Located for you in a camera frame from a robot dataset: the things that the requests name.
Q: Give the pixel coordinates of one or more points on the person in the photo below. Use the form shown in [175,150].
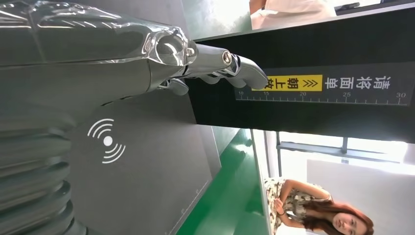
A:
[301,204]
[291,13]

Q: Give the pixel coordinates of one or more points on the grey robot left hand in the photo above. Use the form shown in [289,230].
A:
[81,65]

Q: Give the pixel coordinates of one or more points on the aluminium conveyor frame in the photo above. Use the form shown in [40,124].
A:
[261,168]

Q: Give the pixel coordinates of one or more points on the black weighing device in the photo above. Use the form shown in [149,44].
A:
[155,168]

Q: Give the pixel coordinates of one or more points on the black yellow ruler label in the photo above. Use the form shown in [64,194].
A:
[340,87]

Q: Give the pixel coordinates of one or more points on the grey window frame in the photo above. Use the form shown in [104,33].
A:
[324,150]

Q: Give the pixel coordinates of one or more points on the green conveyor belt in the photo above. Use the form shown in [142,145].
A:
[233,194]

